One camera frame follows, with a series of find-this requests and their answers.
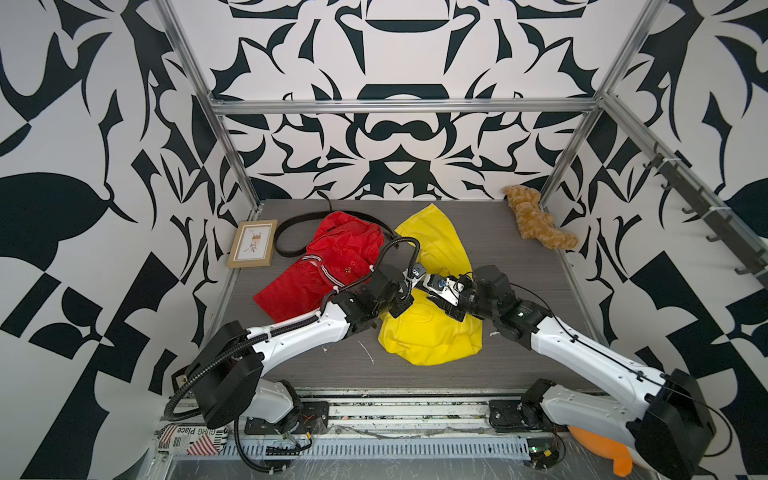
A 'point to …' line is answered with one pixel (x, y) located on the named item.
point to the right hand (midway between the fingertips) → (433, 281)
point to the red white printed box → (192, 439)
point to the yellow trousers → (423, 333)
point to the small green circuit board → (542, 452)
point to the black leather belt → (386, 230)
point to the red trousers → (341, 252)
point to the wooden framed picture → (254, 244)
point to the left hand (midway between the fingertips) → (402, 277)
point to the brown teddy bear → (534, 220)
